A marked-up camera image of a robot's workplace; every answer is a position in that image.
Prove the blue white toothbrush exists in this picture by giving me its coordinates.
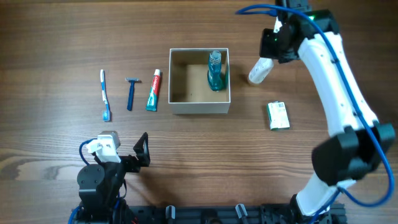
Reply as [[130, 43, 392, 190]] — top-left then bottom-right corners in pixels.
[[100, 69, 111, 122]]

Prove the blue disposable razor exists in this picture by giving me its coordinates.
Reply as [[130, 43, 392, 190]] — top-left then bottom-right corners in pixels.
[[125, 77, 140, 111]]

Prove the white lotion tube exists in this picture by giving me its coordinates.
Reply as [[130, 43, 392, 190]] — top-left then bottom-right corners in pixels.
[[248, 58, 274, 85]]

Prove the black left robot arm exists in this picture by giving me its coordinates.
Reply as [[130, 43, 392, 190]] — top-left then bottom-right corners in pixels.
[[68, 131, 150, 224]]

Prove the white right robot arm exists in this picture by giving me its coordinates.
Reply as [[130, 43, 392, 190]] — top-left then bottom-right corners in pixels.
[[261, 5, 396, 223]]

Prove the blue Listerine mouthwash bottle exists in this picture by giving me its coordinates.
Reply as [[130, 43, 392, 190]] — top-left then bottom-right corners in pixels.
[[207, 50, 224, 91]]

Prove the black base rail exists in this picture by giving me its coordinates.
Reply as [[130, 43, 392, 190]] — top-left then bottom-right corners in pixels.
[[124, 203, 348, 224]]

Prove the green white soap packet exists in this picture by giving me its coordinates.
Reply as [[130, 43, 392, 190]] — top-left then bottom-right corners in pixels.
[[267, 101, 290, 131]]

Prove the Colgate toothpaste tube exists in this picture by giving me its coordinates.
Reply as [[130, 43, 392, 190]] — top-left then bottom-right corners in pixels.
[[146, 69, 161, 111]]

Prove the white cardboard box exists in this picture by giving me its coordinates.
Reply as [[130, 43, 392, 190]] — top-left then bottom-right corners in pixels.
[[168, 48, 231, 114]]

